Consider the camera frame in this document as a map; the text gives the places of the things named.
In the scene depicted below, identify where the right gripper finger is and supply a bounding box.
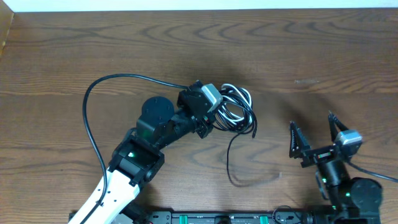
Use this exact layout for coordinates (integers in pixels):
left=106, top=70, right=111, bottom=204
left=289, top=121, right=310, bottom=159
left=328, top=111, right=348, bottom=142

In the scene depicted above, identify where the white usb cable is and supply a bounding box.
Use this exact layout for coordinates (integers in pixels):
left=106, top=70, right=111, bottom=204
left=217, top=83, right=253, bottom=124

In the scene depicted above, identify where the black usb cable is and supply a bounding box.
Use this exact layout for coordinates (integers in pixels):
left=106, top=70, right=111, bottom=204
left=213, top=86, right=282, bottom=188

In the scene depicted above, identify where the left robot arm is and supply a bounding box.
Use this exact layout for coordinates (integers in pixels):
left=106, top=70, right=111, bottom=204
left=70, top=82, right=223, bottom=223

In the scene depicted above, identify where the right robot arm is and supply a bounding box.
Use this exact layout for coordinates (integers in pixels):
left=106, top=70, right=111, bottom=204
left=289, top=113, right=382, bottom=224

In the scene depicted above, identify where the clear tape residue strip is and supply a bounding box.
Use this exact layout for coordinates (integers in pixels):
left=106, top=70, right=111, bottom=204
left=294, top=79, right=320, bottom=85

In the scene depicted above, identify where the cardboard side panel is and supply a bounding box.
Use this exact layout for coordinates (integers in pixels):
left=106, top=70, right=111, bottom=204
left=0, top=0, right=14, bottom=55

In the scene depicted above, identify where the right camera black cable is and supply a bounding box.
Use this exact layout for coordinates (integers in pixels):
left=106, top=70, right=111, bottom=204
left=346, top=160, right=398, bottom=184

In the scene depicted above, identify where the camera black cable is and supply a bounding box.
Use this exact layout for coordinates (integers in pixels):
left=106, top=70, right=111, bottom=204
left=346, top=160, right=398, bottom=184
left=79, top=73, right=189, bottom=224

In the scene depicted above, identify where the left camera black cable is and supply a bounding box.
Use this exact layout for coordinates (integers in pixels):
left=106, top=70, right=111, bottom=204
left=79, top=73, right=189, bottom=224

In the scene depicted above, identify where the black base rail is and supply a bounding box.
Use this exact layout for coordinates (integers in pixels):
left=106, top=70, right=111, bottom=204
left=110, top=209, right=330, bottom=224

